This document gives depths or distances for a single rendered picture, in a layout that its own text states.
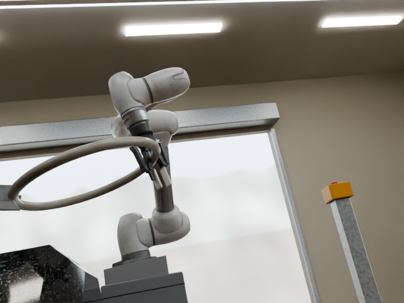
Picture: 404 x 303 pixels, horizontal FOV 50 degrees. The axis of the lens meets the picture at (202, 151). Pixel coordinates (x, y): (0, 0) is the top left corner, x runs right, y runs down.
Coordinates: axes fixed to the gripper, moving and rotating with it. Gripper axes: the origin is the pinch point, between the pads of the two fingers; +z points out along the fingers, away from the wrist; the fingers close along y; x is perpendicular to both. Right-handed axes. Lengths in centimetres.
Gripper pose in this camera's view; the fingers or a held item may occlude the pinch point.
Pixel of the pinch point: (161, 178)
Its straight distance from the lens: 149.8
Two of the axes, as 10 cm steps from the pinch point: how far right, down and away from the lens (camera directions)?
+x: 5.5, -4.3, -7.2
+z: 4.1, 8.9, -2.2
